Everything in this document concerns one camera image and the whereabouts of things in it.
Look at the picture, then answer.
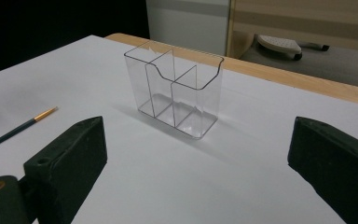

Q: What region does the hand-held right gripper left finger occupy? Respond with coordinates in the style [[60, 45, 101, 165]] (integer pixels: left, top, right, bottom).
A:
[[22, 116, 108, 224]]

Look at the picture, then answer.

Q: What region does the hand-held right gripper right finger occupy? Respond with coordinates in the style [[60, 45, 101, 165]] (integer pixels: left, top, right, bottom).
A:
[[286, 116, 358, 224]]

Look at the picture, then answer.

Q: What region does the dark green pencil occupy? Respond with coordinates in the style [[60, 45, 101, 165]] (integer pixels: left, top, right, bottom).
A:
[[0, 106, 59, 154]]

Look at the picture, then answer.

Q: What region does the clear plastic pen holder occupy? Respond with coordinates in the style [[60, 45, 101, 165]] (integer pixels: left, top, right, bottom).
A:
[[123, 40, 225, 140]]

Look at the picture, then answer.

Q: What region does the wooden table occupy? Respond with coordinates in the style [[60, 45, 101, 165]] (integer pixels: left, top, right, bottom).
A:
[[104, 32, 358, 109]]

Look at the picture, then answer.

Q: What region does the white board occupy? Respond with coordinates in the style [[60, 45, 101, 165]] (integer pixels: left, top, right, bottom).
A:
[[0, 35, 358, 224]]

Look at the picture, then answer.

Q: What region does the black curtain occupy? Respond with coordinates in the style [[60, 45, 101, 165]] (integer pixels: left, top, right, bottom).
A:
[[0, 0, 150, 78]]

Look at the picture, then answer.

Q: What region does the white cabinet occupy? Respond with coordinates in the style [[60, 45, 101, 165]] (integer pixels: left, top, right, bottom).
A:
[[145, 0, 231, 57]]

